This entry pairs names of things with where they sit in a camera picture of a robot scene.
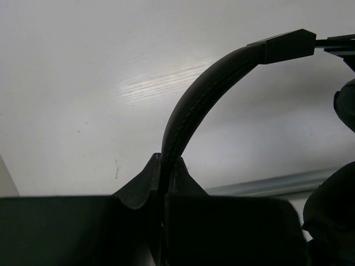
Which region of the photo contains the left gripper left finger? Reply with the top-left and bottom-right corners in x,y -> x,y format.
1,154 -> 160,265

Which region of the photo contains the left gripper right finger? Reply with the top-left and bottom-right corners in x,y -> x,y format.
164,159 -> 308,265

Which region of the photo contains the aluminium rail front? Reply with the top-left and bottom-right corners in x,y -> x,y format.
206,168 -> 338,197

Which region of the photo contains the black headset with cable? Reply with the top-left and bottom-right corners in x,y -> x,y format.
161,29 -> 354,265

